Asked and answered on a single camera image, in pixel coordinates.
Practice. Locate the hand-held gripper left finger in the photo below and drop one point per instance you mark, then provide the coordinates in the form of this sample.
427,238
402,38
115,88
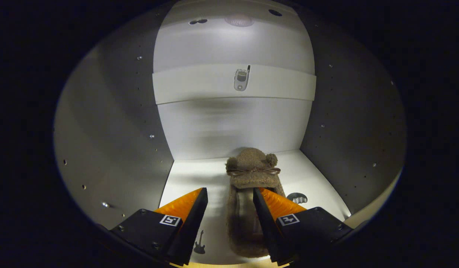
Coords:
192,223

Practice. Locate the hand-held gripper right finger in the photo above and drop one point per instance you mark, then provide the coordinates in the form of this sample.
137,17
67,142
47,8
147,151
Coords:
268,227

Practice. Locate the brown fuzzy shoe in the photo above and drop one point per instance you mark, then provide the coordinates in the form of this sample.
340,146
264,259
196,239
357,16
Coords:
251,158

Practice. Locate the grey shoe cabinet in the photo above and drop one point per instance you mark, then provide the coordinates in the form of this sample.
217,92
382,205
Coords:
102,130

